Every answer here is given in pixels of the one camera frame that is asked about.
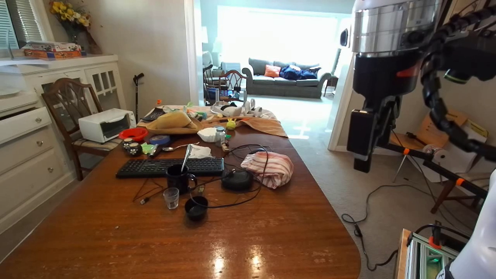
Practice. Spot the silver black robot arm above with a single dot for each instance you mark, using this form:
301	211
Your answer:
401	45

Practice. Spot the red striped white cloth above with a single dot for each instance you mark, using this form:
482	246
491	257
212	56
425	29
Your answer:
270	169

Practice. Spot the wooden chair in doorway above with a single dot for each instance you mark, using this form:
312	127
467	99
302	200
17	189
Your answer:
228	85

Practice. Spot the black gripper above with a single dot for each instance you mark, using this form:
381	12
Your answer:
369	127

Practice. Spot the tan cloth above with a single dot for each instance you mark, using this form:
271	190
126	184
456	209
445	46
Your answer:
180	122

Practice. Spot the round black speaker device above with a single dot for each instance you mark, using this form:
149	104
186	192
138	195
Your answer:
237	180

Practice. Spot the white bowl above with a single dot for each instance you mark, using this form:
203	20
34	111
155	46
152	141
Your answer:
208	135

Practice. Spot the black computer keyboard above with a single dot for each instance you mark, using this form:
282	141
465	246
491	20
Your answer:
161	167

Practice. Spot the small clear glass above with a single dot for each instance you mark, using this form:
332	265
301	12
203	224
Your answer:
171	197

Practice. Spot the white paper sheet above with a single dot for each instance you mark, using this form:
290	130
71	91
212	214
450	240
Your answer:
192	150

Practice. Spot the red bowl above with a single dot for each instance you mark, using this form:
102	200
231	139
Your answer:
135	133

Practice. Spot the white cabinet dresser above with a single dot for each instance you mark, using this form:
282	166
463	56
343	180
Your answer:
33	159

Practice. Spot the grey sofa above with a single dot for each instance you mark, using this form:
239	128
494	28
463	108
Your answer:
257	82

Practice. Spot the clear plastic bottle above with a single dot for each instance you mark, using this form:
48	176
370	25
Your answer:
220	135

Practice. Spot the yellow green ball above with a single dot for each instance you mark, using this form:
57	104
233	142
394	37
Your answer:
231	124

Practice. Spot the black tripod stand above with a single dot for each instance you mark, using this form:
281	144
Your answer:
450	166

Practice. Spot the dark wooden chair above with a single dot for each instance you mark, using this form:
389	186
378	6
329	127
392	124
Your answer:
68	99

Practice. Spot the cardboard box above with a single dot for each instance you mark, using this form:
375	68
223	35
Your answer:
426	133

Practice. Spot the yellow flowers bouquet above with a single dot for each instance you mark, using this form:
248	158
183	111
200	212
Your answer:
67	14

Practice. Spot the dark blue mug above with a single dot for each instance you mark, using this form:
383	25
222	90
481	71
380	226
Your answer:
180	176

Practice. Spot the small black cup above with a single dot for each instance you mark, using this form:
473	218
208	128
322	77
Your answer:
195	207

